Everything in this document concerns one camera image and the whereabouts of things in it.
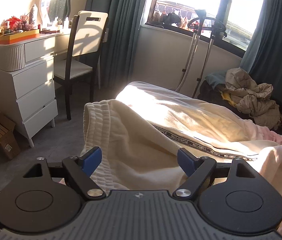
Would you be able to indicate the wavy mirror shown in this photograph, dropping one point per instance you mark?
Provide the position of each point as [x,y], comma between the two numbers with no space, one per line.
[52,11]

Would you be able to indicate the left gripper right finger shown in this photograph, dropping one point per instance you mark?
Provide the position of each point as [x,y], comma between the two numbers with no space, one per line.
[199,172]

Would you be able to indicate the white spray bottle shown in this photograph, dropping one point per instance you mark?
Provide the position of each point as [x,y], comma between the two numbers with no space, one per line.
[33,16]

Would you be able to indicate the white dressing table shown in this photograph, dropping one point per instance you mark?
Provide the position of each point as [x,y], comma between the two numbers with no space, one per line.
[27,91]

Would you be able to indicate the cream knit trousers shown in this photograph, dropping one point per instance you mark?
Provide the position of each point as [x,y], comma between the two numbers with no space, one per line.
[142,129]

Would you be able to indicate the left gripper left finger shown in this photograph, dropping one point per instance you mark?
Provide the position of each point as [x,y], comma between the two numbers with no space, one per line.
[78,171]

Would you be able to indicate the window frame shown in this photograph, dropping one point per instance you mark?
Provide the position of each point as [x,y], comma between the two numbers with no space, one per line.
[239,17]

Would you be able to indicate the garment steamer stand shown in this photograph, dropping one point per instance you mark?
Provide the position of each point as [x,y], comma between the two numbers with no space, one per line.
[196,56]

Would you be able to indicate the left teal curtain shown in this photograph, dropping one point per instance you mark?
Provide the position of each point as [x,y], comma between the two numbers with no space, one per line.
[124,18]

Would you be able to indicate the beige puffer jacket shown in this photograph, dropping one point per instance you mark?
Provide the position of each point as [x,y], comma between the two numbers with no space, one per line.
[250,98]

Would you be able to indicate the cardboard box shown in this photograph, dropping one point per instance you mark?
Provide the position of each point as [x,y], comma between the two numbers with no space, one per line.
[8,143]

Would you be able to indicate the orange tray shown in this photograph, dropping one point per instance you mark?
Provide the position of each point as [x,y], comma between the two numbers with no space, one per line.
[18,37]

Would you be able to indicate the white black chair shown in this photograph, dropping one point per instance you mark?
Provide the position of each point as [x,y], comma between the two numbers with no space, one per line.
[84,49]

